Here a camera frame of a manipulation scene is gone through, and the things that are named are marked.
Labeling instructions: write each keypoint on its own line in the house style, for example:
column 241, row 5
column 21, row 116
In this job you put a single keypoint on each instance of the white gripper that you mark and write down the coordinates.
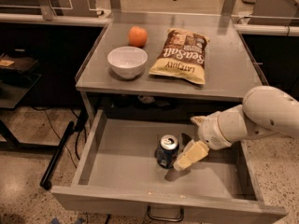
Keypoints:
column 209, row 131

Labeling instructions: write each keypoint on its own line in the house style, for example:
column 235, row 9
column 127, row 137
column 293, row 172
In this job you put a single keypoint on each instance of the blue pepsi can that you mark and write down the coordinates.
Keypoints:
column 167, row 151

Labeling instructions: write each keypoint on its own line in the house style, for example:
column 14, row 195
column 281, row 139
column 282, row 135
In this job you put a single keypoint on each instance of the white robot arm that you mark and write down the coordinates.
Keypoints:
column 264, row 111

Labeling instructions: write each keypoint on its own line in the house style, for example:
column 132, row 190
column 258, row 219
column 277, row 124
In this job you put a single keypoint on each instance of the grey counter cabinet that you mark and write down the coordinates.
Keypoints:
column 229, row 70

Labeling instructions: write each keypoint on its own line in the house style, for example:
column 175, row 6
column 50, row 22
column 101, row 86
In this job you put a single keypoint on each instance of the open grey drawer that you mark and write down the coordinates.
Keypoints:
column 118, row 174

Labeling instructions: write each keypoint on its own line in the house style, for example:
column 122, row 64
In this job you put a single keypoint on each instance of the brown sea salt chip bag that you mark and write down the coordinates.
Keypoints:
column 183, row 56

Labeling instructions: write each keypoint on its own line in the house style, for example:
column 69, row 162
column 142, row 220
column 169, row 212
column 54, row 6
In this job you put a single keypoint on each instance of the white ceramic bowl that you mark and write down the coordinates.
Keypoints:
column 127, row 62

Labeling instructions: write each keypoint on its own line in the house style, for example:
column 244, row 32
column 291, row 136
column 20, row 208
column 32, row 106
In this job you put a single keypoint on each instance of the orange fruit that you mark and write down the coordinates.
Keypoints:
column 137, row 36

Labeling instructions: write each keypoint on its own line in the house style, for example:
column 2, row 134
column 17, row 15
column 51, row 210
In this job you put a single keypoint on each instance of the black bar on floor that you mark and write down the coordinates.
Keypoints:
column 45, row 181

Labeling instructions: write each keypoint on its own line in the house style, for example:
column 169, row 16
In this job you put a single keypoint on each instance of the dark box on side table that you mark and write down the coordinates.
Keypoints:
column 17, row 64

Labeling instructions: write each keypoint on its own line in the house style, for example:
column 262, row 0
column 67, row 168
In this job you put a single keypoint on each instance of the black side table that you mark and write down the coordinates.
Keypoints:
column 12, row 92

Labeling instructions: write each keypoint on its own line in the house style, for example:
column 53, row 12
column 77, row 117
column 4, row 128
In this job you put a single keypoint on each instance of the black metal drawer handle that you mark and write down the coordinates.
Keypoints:
column 166, row 219

